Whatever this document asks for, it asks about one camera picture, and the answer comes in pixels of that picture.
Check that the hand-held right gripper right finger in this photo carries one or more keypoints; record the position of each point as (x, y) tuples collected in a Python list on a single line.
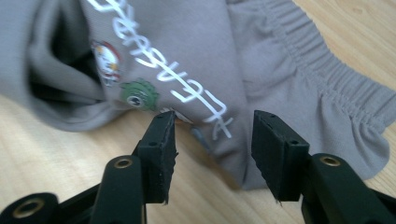
[(280, 161)]

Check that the grey pants with white print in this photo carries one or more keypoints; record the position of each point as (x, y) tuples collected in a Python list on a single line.
[(202, 46)]

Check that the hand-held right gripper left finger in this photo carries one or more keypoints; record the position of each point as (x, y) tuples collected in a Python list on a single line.
[(155, 161)]

